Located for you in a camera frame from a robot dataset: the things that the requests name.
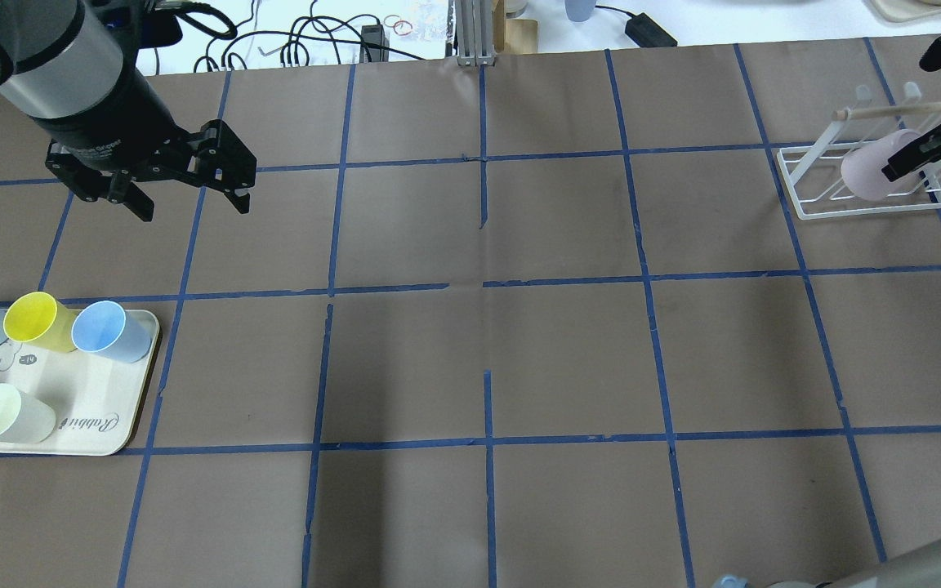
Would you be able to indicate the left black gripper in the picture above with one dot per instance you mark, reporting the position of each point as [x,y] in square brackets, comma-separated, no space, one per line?
[105,113]

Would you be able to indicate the pink plastic cup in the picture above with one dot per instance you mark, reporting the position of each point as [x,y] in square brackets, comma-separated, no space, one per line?
[863,169]

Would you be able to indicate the light blue cup near centre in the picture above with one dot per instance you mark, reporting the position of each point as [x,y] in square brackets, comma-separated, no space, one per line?
[105,329]

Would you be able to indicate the yellow plastic cup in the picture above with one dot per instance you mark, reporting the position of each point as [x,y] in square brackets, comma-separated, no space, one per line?
[40,320]

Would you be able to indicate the cream white plastic cup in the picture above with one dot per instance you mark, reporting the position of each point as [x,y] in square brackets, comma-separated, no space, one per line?
[23,417]

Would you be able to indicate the blue cup on desk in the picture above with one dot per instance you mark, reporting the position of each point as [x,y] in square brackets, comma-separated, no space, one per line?
[579,11]

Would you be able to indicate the cream rabbit tray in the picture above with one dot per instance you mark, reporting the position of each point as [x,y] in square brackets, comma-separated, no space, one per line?
[96,400]

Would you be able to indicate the black power adapter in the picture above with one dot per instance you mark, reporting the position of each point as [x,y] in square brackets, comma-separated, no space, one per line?
[646,33]

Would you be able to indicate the wooden mug tree stand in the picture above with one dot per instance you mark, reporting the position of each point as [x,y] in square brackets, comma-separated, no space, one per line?
[512,33]

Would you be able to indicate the white wire cup rack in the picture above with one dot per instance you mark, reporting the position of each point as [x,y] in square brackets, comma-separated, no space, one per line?
[811,174]

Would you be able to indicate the aluminium frame post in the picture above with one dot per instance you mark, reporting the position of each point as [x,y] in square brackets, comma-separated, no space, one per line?
[473,32]

